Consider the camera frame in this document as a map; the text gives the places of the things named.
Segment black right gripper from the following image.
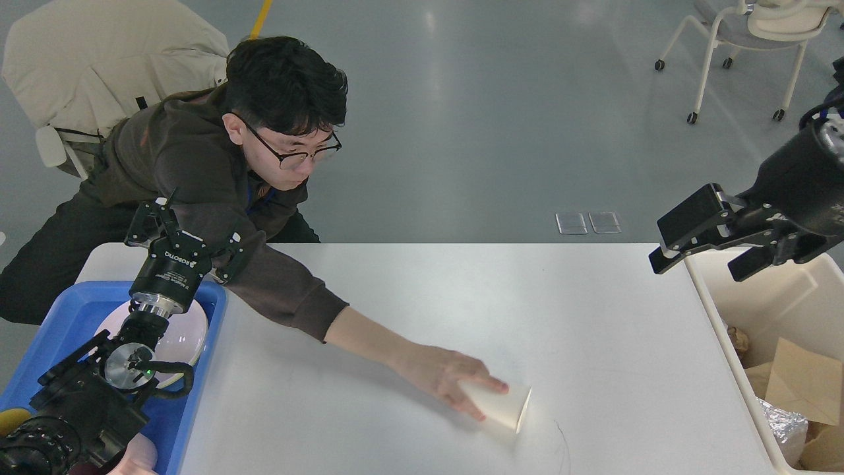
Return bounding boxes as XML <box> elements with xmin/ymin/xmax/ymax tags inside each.
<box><xmin>649</xmin><ymin>118</ymin><xmax>843</xmax><ymax>282</ymax></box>

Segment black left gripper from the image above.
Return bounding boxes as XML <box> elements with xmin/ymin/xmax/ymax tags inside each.
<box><xmin>124</xmin><ymin>187</ymin><xmax>247</xmax><ymax>315</ymax></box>

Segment pink plate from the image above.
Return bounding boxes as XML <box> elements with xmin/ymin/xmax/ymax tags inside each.
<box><xmin>93</xmin><ymin>300</ymin><xmax>208</xmax><ymax>365</ymax></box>

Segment brown paper bag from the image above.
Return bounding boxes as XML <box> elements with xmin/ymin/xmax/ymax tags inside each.
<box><xmin>745</xmin><ymin>338</ymin><xmax>843</xmax><ymax>473</ymax></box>

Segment silver foil tray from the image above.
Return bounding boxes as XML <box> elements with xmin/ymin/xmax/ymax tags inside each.
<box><xmin>757</xmin><ymin>398</ymin><xmax>810</xmax><ymax>468</ymax></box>

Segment teal mug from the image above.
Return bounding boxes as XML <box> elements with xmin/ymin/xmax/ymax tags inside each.
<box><xmin>0</xmin><ymin>408</ymin><xmax>32</xmax><ymax>438</ymax></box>

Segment white paper cup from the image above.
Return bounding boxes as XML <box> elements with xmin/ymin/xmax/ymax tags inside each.
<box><xmin>458</xmin><ymin>381</ymin><xmax>533</xmax><ymax>435</ymax></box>

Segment brown paper ball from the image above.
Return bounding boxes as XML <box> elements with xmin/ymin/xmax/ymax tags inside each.
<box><xmin>727</xmin><ymin>327</ymin><xmax>751</xmax><ymax>361</ymax></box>

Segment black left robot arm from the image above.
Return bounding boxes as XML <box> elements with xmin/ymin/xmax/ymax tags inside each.
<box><xmin>2</xmin><ymin>198</ymin><xmax>247</xmax><ymax>474</ymax></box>

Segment person's left forearm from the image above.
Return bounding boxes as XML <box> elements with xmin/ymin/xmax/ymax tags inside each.
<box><xmin>324</xmin><ymin>307</ymin><xmax>428</xmax><ymax>379</ymax></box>

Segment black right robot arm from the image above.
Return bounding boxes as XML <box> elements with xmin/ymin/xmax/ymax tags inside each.
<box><xmin>649</xmin><ymin>84</ymin><xmax>843</xmax><ymax>282</ymax></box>

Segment person's left hand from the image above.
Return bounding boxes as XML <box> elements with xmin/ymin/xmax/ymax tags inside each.
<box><xmin>388</xmin><ymin>343</ymin><xmax>510</xmax><ymax>421</ymax></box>

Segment person in dark clothes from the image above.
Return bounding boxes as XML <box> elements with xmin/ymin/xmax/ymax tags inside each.
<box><xmin>0</xmin><ymin>36</ymin><xmax>350</xmax><ymax>344</ymax></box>

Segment white plastic bin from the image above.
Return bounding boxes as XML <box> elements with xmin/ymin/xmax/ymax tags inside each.
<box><xmin>684</xmin><ymin>248</ymin><xmax>843</xmax><ymax>474</ymax></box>

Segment black-rimmed glasses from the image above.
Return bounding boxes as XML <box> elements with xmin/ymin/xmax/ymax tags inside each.
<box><xmin>233</xmin><ymin>113</ymin><xmax>343</xmax><ymax>170</ymax></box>

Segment floor socket plate right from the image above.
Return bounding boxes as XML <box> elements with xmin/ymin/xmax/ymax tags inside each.
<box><xmin>588</xmin><ymin>211</ymin><xmax>622</xmax><ymax>234</ymax></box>

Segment floor socket plate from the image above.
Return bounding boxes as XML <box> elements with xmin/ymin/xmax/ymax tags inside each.
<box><xmin>555</xmin><ymin>212</ymin><xmax>589</xmax><ymax>236</ymax></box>
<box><xmin>588</xmin><ymin>211</ymin><xmax>622</xmax><ymax>234</ymax></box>

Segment blue plastic tray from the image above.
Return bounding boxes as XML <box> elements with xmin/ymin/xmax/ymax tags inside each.
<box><xmin>1</xmin><ymin>282</ymin><xmax>228</xmax><ymax>474</ymax></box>

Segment floor socket plate left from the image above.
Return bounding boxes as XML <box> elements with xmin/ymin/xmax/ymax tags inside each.
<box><xmin>555</xmin><ymin>212</ymin><xmax>589</xmax><ymax>236</ymax></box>

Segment white chair right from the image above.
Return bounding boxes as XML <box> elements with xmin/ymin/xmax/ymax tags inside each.
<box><xmin>654</xmin><ymin>1</ymin><xmax>842</xmax><ymax>125</ymax></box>

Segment pink mug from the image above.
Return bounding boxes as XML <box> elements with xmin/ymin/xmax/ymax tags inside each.
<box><xmin>69</xmin><ymin>435</ymin><xmax>158</xmax><ymax>474</ymax></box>

